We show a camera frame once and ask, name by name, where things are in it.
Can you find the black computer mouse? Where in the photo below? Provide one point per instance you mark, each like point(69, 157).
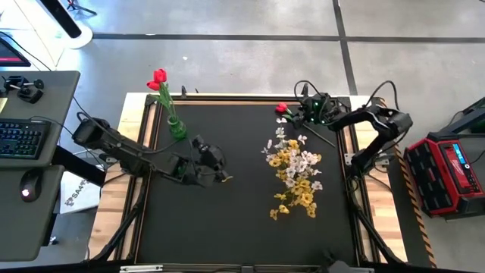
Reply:
point(32, 182)

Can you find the hazard striped black edge strip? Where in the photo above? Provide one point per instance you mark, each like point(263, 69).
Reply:
point(404, 189)

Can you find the black tripod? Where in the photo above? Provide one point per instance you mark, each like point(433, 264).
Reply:
point(72, 4)

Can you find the black screen with red stripe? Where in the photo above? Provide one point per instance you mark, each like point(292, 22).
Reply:
point(9, 53)

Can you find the white round stand base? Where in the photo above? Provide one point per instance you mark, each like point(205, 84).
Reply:
point(84, 38)

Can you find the yellow sticky note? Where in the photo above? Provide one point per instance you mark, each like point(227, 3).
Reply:
point(2, 105)

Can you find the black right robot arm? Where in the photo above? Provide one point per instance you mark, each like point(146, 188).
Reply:
point(390, 121)

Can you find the green glass vase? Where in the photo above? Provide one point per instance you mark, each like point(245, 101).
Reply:
point(178, 130)

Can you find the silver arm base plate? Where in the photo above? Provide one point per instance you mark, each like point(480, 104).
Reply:
point(350, 159)

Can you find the black desk clamp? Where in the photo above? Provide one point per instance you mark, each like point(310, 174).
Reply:
point(30, 94)

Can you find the black frame clip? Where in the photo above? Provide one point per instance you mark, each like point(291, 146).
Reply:
point(184, 92)
point(305, 89)

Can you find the grey desk top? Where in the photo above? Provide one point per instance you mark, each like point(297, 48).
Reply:
point(22, 227)
point(57, 98)

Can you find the black table mat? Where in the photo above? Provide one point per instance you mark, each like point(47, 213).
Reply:
point(227, 235)

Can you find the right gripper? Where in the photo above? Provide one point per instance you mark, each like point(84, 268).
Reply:
point(322, 112)

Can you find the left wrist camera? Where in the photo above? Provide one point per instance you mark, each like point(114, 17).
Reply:
point(198, 142)

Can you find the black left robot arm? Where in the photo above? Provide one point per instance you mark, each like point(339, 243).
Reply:
point(113, 146)

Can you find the white metal bracket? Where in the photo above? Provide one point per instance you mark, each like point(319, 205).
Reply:
point(140, 268)
point(356, 270)

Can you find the black stand post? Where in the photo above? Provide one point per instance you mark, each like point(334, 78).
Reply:
point(60, 17)

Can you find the backlit black keyboard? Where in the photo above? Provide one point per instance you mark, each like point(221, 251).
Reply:
point(22, 138)

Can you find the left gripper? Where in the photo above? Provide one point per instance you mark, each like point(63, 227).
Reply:
point(206, 161)

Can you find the red and black power box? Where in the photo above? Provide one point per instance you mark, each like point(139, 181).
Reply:
point(439, 178)

